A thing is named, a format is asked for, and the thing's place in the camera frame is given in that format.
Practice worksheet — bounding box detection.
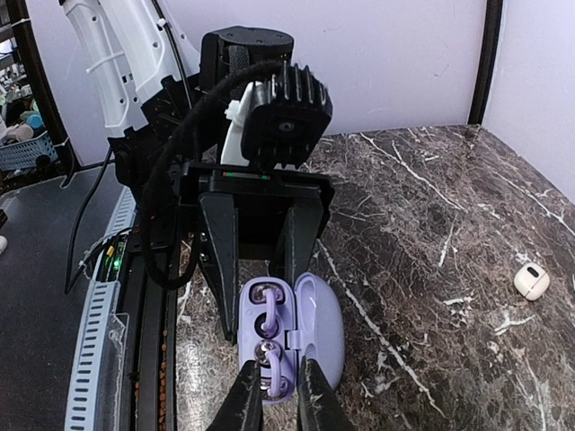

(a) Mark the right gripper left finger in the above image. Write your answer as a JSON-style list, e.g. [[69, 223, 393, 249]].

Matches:
[[208, 360, 263, 431]]

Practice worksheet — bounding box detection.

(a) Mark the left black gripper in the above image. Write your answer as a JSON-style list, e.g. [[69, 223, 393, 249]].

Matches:
[[138, 161, 334, 344]]

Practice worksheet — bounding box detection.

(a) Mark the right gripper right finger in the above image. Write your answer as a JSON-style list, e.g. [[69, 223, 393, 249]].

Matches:
[[297, 356, 357, 431]]

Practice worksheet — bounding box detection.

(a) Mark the purple blue charging case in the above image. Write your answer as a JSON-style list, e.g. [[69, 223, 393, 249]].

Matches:
[[237, 272, 345, 405]]

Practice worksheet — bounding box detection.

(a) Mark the beige earbud charging case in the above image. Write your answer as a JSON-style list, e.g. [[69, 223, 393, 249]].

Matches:
[[513, 263, 551, 302]]

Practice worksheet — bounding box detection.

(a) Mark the purple earbud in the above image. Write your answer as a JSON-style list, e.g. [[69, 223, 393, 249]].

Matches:
[[250, 283, 285, 339], [254, 340, 289, 401]]

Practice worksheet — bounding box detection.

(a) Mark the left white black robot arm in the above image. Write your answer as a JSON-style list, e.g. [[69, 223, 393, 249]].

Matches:
[[62, 1, 334, 340]]

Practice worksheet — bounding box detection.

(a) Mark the light blue plastic basket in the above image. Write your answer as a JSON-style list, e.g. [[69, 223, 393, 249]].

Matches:
[[1, 131, 58, 172]]

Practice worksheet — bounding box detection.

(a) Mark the black front table rail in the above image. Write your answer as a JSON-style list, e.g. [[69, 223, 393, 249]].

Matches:
[[125, 233, 181, 431]]

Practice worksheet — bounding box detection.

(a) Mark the white slotted cable duct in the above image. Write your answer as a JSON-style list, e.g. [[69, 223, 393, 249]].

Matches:
[[64, 189, 136, 430]]

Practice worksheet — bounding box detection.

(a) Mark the left black frame post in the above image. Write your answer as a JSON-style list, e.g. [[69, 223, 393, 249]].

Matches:
[[467, 0, 504, 125]]

